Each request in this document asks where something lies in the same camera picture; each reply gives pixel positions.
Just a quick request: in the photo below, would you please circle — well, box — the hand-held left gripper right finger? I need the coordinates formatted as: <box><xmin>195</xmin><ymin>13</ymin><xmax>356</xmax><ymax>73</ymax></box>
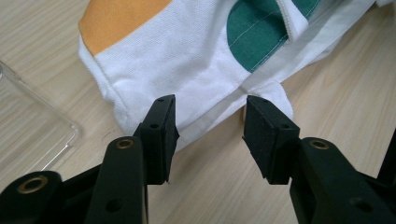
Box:
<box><xmin>242</xmin><ymin>95</ymin><xmax>396</xmax><ymax>224</ymax></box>

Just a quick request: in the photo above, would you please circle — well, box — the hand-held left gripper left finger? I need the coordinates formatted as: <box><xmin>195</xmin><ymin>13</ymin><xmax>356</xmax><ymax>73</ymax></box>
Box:
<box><xmin>83</xmin><ymin>94</ymin><xmax>180</xmax><ymax>224</ymax></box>

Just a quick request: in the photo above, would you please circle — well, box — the white canvas tote bag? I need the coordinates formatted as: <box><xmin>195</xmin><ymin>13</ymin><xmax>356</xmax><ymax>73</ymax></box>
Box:
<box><xmin>78</xmin><ymin>0</ymin><xmax>396</xmax><ymax>152</ymax></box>

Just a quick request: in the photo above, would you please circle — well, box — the clear plastic tray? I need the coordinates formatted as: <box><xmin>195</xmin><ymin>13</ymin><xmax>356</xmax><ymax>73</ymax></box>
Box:
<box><xmin>0</xmin><ymin>60</ymin><xmax>82</xmax><ymax>188</ymax></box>

